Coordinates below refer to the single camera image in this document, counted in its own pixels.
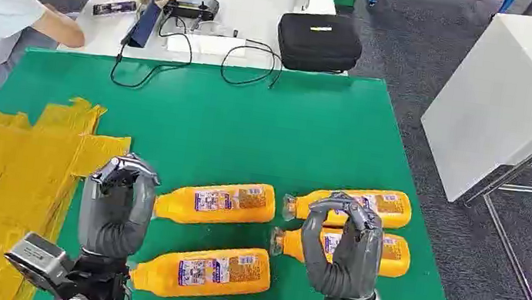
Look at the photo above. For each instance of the black handheld controller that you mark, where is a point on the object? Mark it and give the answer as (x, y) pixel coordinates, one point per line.
(191, 6)

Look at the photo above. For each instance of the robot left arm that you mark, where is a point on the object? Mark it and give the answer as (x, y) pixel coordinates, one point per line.
(96, 283)

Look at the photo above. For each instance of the white table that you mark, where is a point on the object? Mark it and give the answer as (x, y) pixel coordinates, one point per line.
(254, 8)

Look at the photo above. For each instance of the green table mat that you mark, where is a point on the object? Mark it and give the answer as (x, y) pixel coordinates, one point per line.
(248, 126)

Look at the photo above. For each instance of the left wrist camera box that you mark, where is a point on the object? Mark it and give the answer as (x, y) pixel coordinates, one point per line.
(38, 257)

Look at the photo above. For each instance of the dark slim handset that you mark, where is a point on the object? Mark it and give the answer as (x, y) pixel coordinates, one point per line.
(115, 8)

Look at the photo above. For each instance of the white cabinet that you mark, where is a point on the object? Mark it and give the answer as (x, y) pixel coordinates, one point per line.
(504, 98)

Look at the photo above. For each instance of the dark blue tablet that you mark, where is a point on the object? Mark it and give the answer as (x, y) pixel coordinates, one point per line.
(145, 20)

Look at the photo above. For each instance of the white flat paper box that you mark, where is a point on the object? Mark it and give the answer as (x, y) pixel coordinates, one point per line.
(205, 44)

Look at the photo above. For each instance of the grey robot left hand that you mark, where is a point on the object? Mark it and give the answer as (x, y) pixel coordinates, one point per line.
(110, 221)

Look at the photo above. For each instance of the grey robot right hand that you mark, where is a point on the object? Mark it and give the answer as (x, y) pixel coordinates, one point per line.
(348, 267)

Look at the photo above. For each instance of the orange drink bottle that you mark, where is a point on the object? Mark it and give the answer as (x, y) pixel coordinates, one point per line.
(387, 208)
(218, 203)
(393, 255)
(203, 272)

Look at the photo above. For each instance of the black zip case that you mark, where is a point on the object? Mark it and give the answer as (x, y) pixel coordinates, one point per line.
(318, 42)

